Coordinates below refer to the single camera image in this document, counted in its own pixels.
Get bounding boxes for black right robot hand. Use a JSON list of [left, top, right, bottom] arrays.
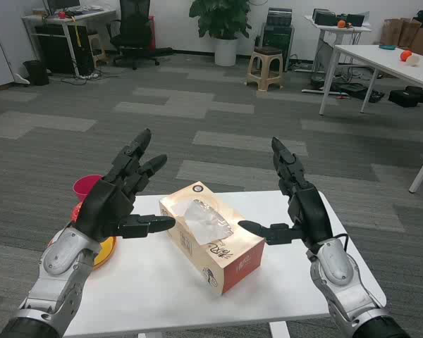
[[238, 136, 335, 254]]

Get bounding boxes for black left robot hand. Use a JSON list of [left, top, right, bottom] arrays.
[[71, 128, 177, 244]]

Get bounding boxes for orange tissue box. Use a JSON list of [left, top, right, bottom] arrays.
[[158, 181, 266, 296]]

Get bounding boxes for white tissue sheet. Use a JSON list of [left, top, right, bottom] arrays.
[[184, 199, 234, 246]]

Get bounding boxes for pink plastic cup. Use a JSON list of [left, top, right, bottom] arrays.
[[73, 174, 105, 205]]

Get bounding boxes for orange round plate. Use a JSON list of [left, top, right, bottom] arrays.
[[47, 234, 117, 271]]

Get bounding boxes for black flat floor bag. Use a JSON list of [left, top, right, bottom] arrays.
[[333, 82, 385, 104]]

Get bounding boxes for black trash bin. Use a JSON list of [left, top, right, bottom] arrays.
[[23, 59, 50, 87]]

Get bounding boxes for black square floor bag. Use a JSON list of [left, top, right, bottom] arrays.
[[388, 86, 423, 108]]

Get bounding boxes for black computer tower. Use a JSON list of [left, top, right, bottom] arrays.
[[35, 24, 94, 75]]

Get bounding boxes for light wooden stool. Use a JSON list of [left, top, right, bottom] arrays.
[[87, 33, 109, 68]]

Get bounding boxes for beige plastic stool brown seat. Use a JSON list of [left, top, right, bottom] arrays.
[[245, 45, 285, 92]]

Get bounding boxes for black equipment rack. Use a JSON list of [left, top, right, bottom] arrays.
[[260, 7, 296, 71]]

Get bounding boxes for black office chair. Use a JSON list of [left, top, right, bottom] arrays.
[[107, 0, 173, 70]]

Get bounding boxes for green potted plant white pot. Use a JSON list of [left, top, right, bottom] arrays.
[[189, 0, 254, 67]]

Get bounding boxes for white partition panel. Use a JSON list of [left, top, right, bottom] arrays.
[[0, 6, 31, 92]]

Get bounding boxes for white desk with monitor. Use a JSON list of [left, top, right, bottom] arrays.
[[22, 8, 117, 77]]

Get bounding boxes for black boxes on desk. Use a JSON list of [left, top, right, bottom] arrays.
[[312, 8, 366, 27]]

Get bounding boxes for computer monitor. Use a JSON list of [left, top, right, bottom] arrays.
[[46, 0, 82, 15]]

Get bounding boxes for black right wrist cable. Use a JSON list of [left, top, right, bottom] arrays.
[[333, 233, 350, 253]]

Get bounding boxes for white power strip with cables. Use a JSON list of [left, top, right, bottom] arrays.
[[61, 68, 103, 85]]

